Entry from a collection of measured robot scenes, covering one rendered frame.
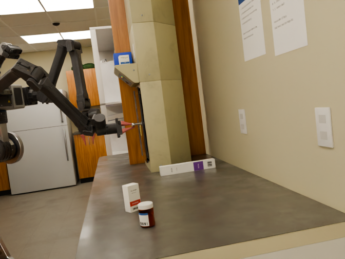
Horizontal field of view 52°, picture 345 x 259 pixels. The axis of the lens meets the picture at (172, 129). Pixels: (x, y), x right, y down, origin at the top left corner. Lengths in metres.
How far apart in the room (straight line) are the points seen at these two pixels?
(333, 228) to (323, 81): 0.40
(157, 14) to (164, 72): 0.30
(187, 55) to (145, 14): 0.50
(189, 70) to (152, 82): 0.48
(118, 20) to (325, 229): 1.71
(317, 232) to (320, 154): 0.28
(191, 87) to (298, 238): 1.49
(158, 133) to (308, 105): 0.90
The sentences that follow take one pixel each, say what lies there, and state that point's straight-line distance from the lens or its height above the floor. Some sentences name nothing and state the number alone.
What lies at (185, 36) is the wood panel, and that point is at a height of 1.69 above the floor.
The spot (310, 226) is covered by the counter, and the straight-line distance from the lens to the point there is 0.96.
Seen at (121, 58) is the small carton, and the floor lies 1.55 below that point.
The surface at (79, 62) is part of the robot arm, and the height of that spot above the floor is 1.61.
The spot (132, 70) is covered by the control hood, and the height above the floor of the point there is 1.47.
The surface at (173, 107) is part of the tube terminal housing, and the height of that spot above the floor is 1.26.
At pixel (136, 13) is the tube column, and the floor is 1.75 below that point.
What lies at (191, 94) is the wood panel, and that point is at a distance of 2.24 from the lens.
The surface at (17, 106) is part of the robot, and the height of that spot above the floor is 1.39.
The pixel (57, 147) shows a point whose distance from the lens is 6.79.
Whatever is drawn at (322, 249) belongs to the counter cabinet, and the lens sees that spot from 0.98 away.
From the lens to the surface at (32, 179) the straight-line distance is 6.94.
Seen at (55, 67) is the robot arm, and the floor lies 1.60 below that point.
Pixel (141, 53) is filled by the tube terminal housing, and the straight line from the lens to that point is 1.84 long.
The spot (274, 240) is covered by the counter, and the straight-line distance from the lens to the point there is 0.91.
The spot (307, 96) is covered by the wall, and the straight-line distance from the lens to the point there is 1.16.
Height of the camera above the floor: 1.28
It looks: 4 degrees down
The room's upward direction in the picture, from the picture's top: 7 degrees counter-clockwise
